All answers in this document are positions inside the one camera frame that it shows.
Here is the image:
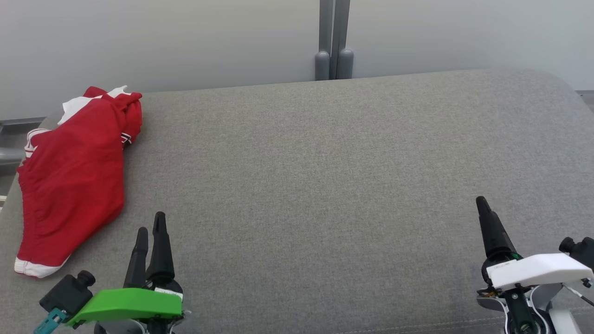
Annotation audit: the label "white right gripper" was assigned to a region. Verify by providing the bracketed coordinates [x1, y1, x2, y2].
[476, 196, 594, 291]

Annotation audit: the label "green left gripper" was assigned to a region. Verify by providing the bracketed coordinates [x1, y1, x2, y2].
[68, 212, 185, 324]

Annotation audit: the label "red shorts with white stripe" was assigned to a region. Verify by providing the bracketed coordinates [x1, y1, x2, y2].
[14, 93, 143, 279]

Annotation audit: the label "grey fabric sofa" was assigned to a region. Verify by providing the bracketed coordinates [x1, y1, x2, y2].
[0, 69, 594, 334]

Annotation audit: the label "thin black right wire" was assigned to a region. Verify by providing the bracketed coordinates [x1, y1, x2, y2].
[564, 284, 594, 308]

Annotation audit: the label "left teal-plug camera cable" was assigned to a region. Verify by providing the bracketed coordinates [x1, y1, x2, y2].
[33, 308, 68, 334]

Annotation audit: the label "grey partition post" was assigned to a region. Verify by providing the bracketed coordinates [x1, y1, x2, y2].
[315, 0, 354, 81]

